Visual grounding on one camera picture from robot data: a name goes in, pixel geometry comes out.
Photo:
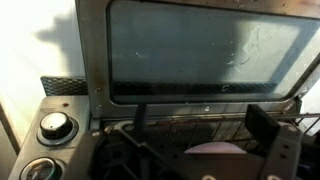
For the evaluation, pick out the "glass toaster oven door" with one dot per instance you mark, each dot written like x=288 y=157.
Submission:
x=200 y=50

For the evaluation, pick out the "metal oven rack tray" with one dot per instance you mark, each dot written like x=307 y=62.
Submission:
x=206 y=131

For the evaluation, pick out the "purple plastic bowl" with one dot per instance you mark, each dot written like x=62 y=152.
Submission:
x=215 y=148

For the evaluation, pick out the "silver black oven knob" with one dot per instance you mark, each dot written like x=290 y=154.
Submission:
x=55 y=125
x=41 y=170

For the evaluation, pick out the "black mesh mat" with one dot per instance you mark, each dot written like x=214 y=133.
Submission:
x=63 y=86

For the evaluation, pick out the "silver toaster oven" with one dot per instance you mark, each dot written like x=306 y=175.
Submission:
x=76 y=110

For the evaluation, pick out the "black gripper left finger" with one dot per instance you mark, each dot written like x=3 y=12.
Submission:
x=140 y=123

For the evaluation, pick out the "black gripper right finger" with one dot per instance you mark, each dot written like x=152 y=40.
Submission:
x=261 y=125

